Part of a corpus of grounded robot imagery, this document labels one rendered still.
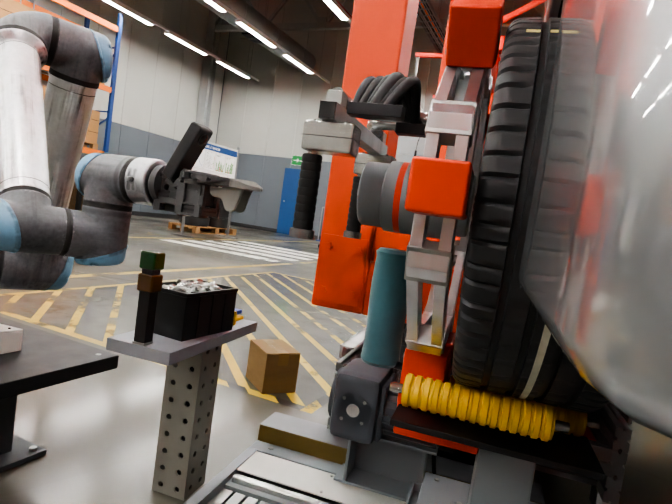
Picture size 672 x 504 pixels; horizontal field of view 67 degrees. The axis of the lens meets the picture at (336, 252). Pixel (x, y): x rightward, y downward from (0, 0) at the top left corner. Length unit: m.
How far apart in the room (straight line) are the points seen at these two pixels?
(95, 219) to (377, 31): 0.94
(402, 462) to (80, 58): 1.34
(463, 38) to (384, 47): 0.73
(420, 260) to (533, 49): 0.33
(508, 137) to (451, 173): 0.09
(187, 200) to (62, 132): 0.60
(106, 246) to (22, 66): 0.45
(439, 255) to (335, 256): 0.79
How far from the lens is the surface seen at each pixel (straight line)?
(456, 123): 0.75
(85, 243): 1.05
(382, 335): 1.12
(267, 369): 2.22
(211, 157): 10.46
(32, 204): 1.05
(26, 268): 1.61
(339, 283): 1.49
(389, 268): 1.10
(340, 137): 0.85
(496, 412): 0.90
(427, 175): 0.65
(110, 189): 1.05
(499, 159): 0.68
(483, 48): 0.85
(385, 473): 1.56
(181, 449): 1.47
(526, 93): 0.72
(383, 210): 0.96
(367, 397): 1.32
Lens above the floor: 0.80
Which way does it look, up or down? 4 degrees down
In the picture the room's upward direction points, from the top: 8 degrees clockwise
